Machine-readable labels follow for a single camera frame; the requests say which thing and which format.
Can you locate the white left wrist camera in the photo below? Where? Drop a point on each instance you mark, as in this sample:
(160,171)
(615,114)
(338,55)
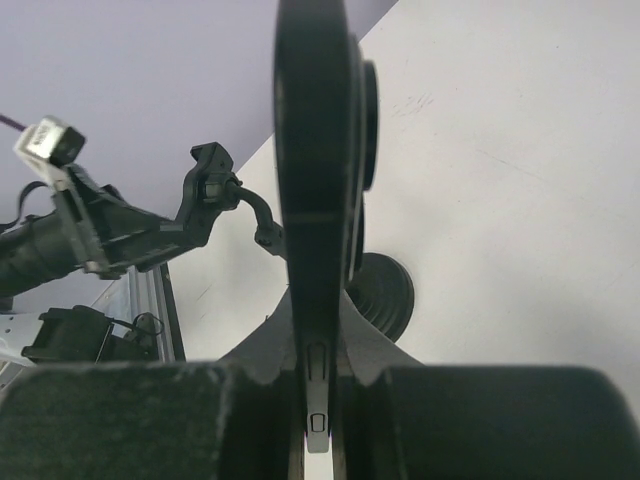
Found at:
(47,148)

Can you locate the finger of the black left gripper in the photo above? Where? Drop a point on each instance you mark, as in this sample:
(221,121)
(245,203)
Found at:
(136,237)

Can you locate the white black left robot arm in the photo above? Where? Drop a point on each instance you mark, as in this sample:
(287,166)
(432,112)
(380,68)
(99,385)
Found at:
(64,328)

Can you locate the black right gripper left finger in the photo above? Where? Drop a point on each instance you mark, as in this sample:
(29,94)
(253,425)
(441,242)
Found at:
(236,418)

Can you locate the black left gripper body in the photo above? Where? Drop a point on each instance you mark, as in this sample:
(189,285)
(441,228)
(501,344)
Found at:
(80,205)

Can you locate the aluminium left frame post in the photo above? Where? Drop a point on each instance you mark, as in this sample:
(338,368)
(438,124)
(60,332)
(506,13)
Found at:
(149,293)

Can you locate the black smartphone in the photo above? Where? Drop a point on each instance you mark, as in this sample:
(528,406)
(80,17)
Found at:
(326,107)

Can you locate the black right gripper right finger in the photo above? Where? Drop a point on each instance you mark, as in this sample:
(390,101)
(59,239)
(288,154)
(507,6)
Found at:
(395,418)

